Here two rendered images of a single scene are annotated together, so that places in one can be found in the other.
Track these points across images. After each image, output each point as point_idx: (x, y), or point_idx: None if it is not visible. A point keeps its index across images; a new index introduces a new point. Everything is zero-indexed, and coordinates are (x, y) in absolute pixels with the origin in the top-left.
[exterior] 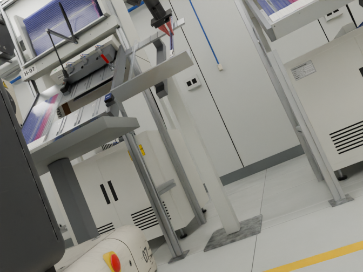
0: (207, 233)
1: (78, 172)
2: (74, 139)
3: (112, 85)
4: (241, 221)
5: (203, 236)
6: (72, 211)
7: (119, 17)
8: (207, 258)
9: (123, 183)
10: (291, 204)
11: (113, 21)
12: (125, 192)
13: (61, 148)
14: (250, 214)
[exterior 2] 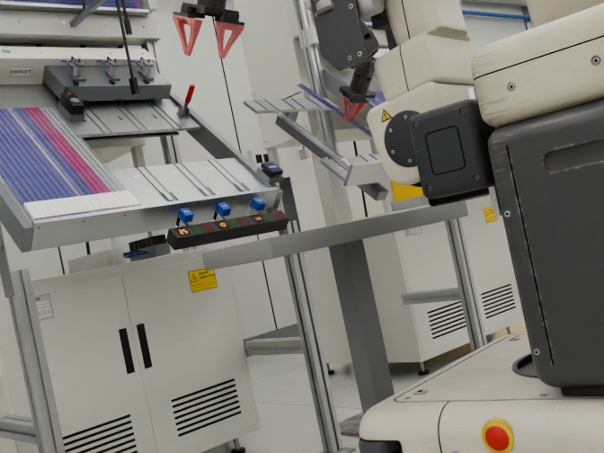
0: (301, 437)
1: (75, 294)
2: (434, 216)
3: (232, 148)
4: (343, 418)
5: (306, 439)
6: (371, 324)
7: None
8: None
9: (168, 334)
10: None
11: (155, 29)
12: (168, 352)
13: (420, 222)
14: (340, 413)
